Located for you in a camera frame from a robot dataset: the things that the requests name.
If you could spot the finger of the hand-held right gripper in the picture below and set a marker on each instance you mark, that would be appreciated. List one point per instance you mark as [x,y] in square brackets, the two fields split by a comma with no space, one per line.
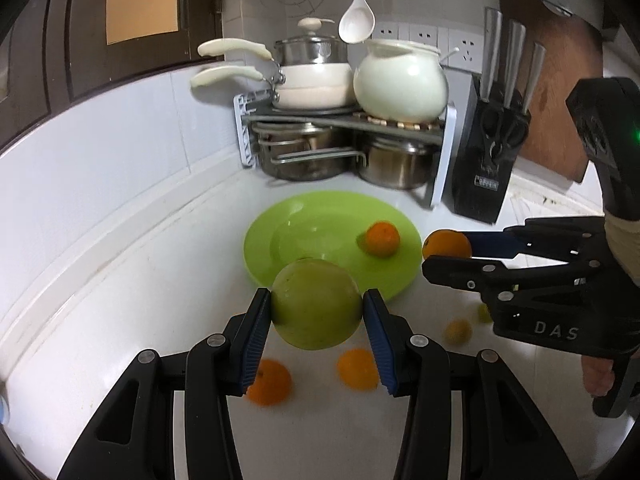
[492,245]
[450,267]

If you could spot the small yellow loquat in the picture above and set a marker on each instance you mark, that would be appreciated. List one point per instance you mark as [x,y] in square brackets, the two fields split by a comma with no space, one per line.
[457,331]

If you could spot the large green apple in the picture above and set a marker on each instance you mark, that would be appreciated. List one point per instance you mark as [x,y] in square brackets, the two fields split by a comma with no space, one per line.
[315,302]

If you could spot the white ceramic pot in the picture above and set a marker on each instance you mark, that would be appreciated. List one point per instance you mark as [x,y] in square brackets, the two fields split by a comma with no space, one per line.
[400,85]

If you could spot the wooden bead trivet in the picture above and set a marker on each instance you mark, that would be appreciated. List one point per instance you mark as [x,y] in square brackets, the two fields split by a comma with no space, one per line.
[400,124]

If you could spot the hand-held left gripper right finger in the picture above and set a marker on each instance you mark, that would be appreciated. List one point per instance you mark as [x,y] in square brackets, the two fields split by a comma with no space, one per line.
[380,346]

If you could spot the stainless steel pot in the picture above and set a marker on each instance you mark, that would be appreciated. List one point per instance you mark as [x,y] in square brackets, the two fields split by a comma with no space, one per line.
[395,162]

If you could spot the green plastic plate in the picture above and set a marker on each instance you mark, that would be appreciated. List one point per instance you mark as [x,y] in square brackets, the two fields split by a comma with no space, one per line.
[310,230]

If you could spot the brown wooden cutting board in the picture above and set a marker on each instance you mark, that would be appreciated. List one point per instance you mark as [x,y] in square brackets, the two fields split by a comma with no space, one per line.
[565,85]

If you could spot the black knife block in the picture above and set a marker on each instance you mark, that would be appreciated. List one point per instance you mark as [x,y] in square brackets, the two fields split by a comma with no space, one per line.
[475,180]

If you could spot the small green plum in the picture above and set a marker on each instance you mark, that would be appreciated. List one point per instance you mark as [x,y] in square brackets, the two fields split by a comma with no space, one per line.
[483,313]

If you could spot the beige wrist wrap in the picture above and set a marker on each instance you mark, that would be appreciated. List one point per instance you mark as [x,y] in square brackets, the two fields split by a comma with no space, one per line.
[622,245]

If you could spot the dark wooden window frame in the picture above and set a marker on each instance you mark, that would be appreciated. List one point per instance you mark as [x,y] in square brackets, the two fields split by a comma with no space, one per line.
[60,35]

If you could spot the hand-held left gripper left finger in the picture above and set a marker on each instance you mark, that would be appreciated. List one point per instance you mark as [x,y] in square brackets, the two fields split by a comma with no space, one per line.
[255,341]

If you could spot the orange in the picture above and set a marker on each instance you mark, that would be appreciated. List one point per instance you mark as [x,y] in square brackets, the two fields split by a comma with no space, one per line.
[445,245]
[355,370]
[272,385]
[382,240]

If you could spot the person's right hand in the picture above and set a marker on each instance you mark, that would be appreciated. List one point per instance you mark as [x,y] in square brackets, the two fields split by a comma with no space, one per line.
[597,376]

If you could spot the steel pot with glass lid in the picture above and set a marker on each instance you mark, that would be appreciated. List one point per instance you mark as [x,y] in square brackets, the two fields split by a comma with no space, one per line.
[310,50]

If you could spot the white plastic ladle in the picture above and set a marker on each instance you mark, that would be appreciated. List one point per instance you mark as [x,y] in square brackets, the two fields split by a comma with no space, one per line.
[356,22]

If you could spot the white wall socket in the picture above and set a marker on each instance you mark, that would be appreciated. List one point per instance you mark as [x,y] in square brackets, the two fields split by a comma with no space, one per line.
[386,31]
[424,36]
[465,49]

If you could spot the white and grey pot rack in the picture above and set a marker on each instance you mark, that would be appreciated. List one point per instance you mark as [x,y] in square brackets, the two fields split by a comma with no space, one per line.
[245,125]

